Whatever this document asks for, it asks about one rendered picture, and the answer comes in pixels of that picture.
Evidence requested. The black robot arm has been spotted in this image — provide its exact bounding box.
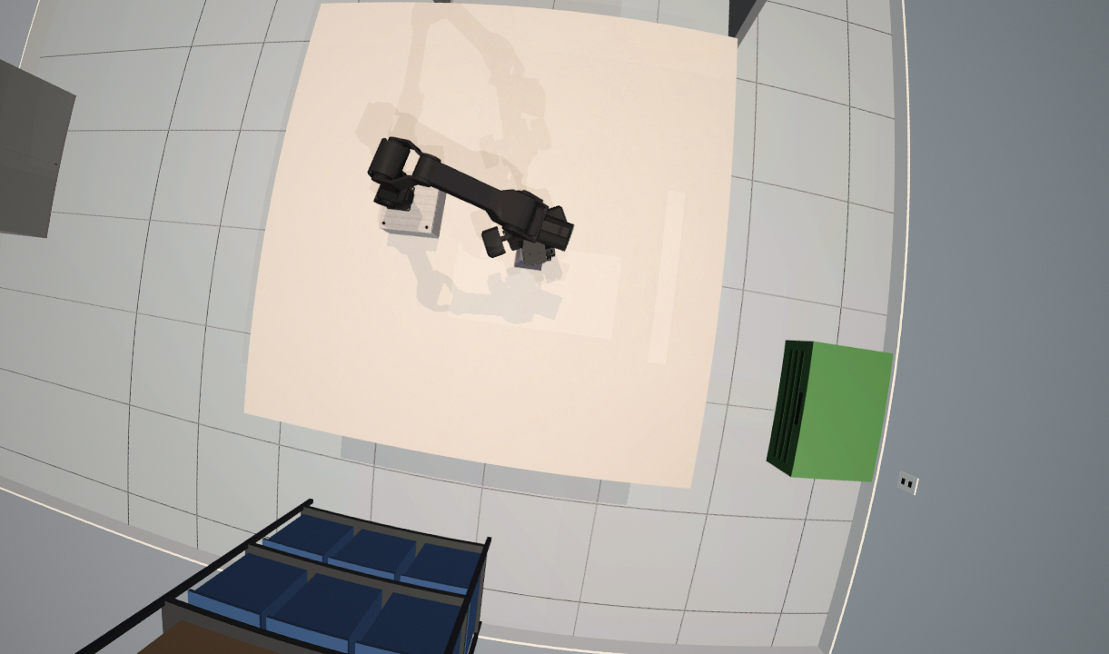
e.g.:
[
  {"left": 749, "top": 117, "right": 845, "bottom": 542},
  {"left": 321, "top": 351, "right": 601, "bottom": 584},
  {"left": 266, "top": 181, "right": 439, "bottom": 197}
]
[{"left": 367, "top": 137, "right": 574, "bottom": 265}]

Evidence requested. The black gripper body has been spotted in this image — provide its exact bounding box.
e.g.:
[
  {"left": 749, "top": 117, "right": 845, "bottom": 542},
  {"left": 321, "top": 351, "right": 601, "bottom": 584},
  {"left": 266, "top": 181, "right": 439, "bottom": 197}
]
[{"left": 481, "top": 205, "right": 567, "bottom": 258}]

